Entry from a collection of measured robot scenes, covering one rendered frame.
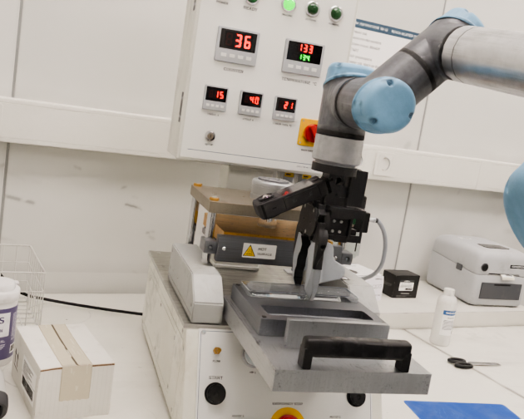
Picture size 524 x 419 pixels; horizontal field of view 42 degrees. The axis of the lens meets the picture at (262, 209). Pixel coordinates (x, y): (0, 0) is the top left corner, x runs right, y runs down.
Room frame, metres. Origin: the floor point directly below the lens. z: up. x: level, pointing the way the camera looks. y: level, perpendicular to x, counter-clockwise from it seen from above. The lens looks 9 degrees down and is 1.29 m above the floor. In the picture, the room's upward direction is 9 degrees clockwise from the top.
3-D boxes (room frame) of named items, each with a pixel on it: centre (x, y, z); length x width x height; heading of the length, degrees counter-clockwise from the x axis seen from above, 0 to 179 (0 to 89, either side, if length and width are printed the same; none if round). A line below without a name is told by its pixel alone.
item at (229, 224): (1.26, -0.02, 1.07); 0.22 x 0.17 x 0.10; 108
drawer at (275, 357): (0.97, -0.11, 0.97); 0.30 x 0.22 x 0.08; 18
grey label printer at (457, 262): (2.07, -0.69, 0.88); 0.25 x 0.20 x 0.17; 23
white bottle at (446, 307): (1.68, -0.50, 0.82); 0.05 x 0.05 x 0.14
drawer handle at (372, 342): (0.84, -0.15, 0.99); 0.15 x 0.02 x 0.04; 108
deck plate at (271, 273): (1.29, 0.00, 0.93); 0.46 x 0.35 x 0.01; 18
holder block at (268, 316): (1.01, -0.09, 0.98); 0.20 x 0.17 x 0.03; 108
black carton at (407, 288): (1.94, -0.43, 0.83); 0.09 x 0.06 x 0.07; 118
